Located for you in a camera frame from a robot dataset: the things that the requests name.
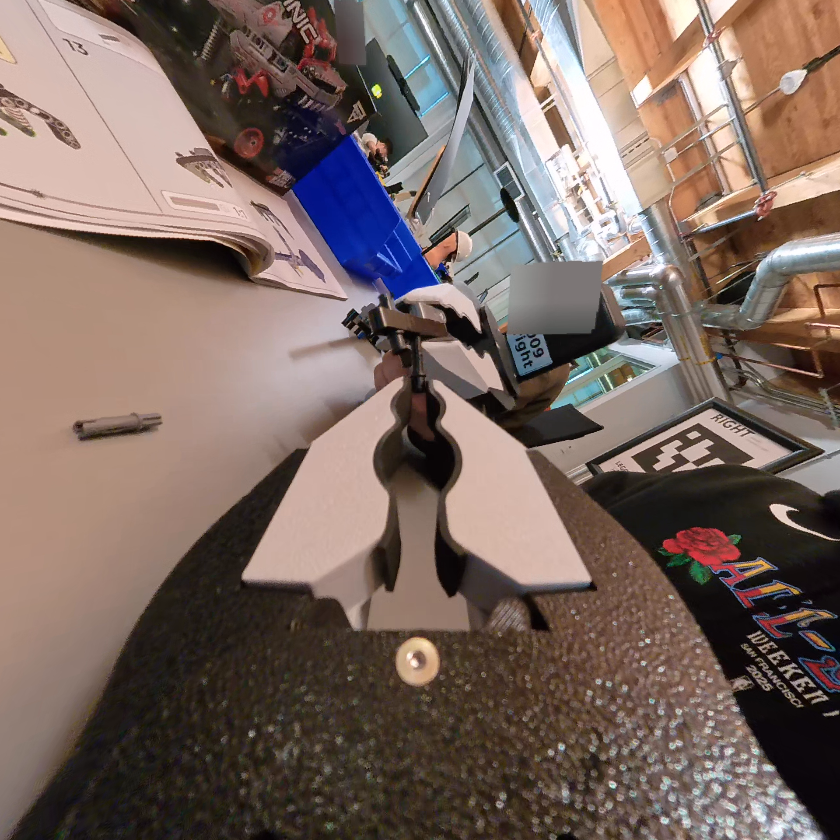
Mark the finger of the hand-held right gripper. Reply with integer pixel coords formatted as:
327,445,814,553
399,282,488,347
420,340,521,403

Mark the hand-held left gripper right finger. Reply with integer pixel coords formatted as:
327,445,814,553
428,386,596,619

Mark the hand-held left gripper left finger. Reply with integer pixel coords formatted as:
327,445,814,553
240,378,416,632

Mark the black toy beam assembly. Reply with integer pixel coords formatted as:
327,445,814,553
343,294,450,398

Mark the grey desk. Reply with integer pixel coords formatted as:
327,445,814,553
0,193,427,840

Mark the person's right hand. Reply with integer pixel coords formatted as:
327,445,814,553
374,353,437,447

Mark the blue plastic bin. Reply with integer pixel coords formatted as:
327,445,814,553
290,133,442,298

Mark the framed marker sign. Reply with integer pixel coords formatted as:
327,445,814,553
586,395,825,478

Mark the person's black printed sweatshirt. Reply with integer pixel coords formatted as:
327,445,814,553
583,462,840,840

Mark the grey toy pin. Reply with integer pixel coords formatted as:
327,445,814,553
73,412,162,441

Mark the black monitor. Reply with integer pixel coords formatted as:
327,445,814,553
354,36,434,135

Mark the black toy set box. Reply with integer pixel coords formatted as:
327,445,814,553
125,0,368,198

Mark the white instruction booklet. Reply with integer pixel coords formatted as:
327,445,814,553
0,0,349,303

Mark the silver ventilation duct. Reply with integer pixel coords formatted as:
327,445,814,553
420,0,559,263
610,262,713,401
702,233,840,332

